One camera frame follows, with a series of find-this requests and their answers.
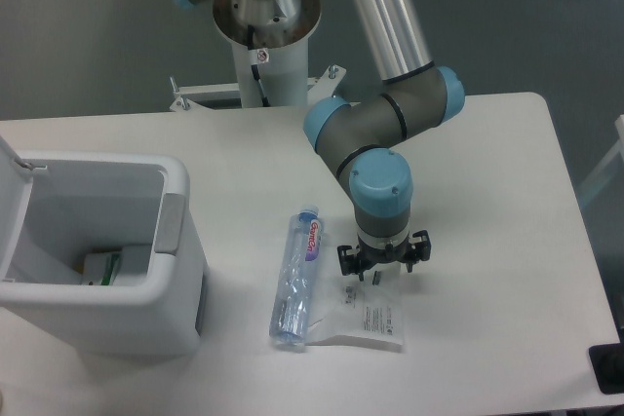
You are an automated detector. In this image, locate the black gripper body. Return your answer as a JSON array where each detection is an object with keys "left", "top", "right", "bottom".
[{"left": 358, "top": 238, "right": 409, "bottom": 266}]

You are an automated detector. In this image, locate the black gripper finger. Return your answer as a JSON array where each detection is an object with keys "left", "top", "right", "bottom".
[
  {"left": 401, "top": 230, "right": 432, "bottom": 273},
  {"left": 337, "top": 245, "right": 371, "bottom": 281}
]

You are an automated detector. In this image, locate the clear plastic bag with labels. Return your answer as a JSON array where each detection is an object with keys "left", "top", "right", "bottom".
[{"left": 305, "top": 246, "right": 404, "bottom": 352}]

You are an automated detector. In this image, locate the crushed clear plastic bottle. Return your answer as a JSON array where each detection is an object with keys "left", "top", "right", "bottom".
[{"left": 268, "top": 205, "right": 324, "bottom": 347}]

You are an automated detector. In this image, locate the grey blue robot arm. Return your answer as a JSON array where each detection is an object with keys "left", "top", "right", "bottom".
[{"left": 176, "top": 0, "right": 465, "bottom": 276}]

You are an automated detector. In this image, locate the white trash can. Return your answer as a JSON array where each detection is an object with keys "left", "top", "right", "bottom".
[{"left": 1, "top": 144, "right": 208, "bottom": 356}]

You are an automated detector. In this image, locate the black device at table edge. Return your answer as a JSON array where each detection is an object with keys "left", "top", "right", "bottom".
[{"left": 589, "top": 343, "right": 623, "bottom": 395}]

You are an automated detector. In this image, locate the green white carton in bin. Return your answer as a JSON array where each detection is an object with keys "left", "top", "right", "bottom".
[{"left": 81, "top": 251, "right": 122, "bottom": 286}]

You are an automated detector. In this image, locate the white frame at right edge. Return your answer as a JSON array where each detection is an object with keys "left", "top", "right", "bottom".
[{"left": 577, "top": 115, "right": 623, "bottom": 209}]

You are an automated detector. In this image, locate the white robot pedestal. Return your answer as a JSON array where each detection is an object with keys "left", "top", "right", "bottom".
[{"left": 170, "top": 0, "right": 346, "bottom": 111}]

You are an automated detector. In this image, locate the black cable on pedestal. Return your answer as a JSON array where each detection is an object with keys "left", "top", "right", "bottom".
[{"left": 245, "top": 23, "right": 271, "bottom": 108}]

